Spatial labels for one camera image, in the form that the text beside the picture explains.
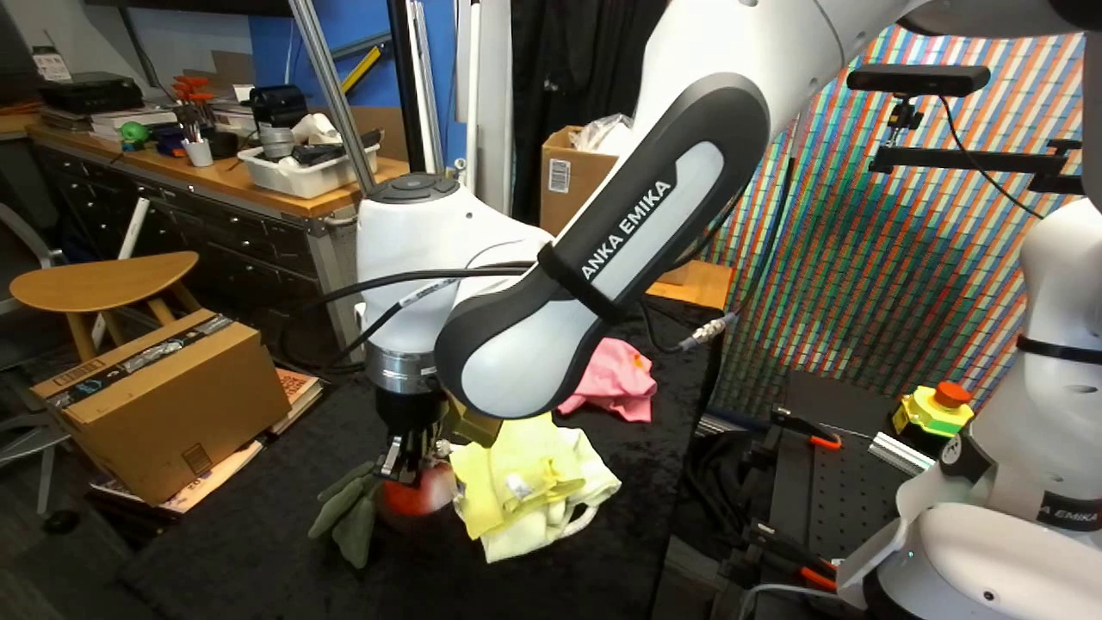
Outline cardboard box with black tape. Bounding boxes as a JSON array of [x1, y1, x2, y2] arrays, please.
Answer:
[[31, 305, 295, 507]]

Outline pink cloth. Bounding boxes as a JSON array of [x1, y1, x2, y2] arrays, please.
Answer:
[[559, 334, 660, 428]]

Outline olive brown wrist camera box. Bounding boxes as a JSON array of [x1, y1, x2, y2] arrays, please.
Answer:
[[438, 395, 507, 451]]

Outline wooden board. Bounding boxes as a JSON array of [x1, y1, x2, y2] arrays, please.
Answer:
[[647, 256, 741, 316]]

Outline olive green cloth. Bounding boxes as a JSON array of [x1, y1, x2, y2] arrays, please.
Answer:
[[302, 459, 390, 576]]

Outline clear plastic bag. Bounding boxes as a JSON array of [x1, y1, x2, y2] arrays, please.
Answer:
[[571, 111, 641, 159]]

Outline black vertical pole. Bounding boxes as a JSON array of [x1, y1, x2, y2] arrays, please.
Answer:
[[381, 0, 443, 176]]

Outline wooden workbench with drawers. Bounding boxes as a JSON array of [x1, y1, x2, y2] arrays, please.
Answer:
[[0, 101, 418, 382]]

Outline white cloth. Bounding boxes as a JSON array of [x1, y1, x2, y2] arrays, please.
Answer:
[[478, 428, 628, 567]]

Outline black-capped white device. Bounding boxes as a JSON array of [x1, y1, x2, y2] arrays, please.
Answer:
[[243, 80, 310, 160]]

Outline orange-handled clamp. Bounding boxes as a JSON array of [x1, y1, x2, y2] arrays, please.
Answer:
[[752, 519, 847, 600], [769, 406, 847, 454]]

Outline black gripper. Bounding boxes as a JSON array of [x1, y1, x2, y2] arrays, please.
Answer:
[[375, 389, 447, 485]]

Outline orange desk item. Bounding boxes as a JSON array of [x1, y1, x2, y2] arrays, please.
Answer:
[[169, 68, 219, 112]]

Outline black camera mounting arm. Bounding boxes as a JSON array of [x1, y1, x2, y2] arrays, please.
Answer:
[[869, 135, 1102, 196]]

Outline white plastic bin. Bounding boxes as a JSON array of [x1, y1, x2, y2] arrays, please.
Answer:
[[233, 137, 381, 198]]

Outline black stereo camera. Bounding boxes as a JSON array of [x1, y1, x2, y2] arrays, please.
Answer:
[[844, 63, 992, 130]]

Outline white frame pole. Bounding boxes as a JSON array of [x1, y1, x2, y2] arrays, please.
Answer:
[[398, 0, 482, 217]]

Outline silver aluminium extrusion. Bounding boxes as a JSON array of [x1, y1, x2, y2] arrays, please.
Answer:
[[865, 428, 940, 477]]

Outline black table cover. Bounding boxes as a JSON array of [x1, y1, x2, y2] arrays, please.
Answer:
[[116, 297, 733, 620]]

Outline black curtain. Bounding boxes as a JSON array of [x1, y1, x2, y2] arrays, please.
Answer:
[[507, 0, 672, 228]]

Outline silver metal tripod pole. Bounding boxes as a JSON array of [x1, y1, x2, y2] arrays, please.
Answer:
[[282, 0, 390, 198]]

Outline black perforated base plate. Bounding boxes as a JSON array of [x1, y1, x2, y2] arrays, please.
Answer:
[[764, 436, 917, 566]]

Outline small green item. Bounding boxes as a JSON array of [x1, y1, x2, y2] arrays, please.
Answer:
[[113, 116, 154, 150]]

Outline cardboard box with white label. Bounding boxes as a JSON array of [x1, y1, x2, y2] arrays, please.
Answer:
[[537, 120, 623, 238]]

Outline blue board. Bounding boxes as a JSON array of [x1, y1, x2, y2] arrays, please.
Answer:
[[243, 0, 469, 164]]

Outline yellow red emergency stop button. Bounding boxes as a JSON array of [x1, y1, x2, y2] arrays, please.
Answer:
[[891, 374, 977, 445]]

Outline black printer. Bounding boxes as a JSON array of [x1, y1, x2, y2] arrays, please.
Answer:
[[37, 68, 148, 116]]

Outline gray office chair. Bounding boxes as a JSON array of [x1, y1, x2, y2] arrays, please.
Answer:
[[0, 202, 77, 519]]

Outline wooden stool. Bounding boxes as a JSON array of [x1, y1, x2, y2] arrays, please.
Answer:
[[7, 248, 209, 366]]

